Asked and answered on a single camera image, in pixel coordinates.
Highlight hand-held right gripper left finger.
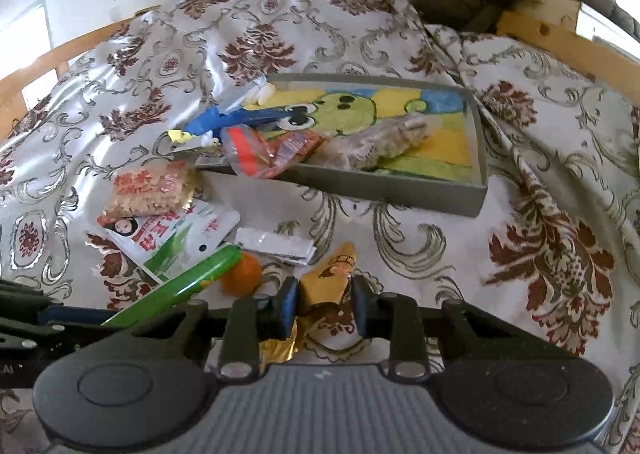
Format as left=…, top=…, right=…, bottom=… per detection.
left=125, top=276, right=300, bottom=383

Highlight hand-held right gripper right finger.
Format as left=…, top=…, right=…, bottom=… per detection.
left=349, top=273, right=537, bottom=383

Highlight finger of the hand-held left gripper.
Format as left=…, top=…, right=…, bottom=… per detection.
left=0, top=306, right=109, bottom=353
left=0, top=278, right=57, bottom=319

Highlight gold cone snack packet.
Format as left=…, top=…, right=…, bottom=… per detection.
left=260, top=242, right=359, bottom=365

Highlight small orange fruit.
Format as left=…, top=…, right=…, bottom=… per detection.
left=220, top=253, right=264, bottom=298

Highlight white silver small packet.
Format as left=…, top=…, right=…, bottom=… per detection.
left=234, top=226, right=318, bottom=266

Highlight green stick packet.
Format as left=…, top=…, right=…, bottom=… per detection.
left=100, top=243, right=245, bottom=328

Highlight grey tray with painted bottom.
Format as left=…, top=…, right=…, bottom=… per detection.
left=192, top=72, right=490, bottom=219

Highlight white pouch red green print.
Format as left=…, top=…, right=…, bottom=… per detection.
left=84, top=198, right=242, bottom=286

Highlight puffed rice cracker packet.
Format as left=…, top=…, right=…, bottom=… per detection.
left=102, top=160, right=197, bottom=223

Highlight red clear candy packet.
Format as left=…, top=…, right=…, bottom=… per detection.
left=219, top=125, right=327, bottom=181

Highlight long clear nut bar packet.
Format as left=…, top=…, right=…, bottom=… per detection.
left=309, top=113, right=432, bottom=173

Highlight floral patterned blanket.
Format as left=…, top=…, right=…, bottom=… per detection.
left=0, top=0, right=640, bottom=454

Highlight gold foil wrapper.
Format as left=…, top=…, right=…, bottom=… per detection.
left=166, top=128, right=222, bottom=156

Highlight blue snack packet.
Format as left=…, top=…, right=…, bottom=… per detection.
left=184, top=105, right=282, bottom=136

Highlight window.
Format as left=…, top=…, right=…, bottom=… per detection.
left=0, top=0, right=54, bottom=81

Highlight wooden bed frame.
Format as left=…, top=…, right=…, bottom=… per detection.
left=0, top=0, right=640, bottom=126

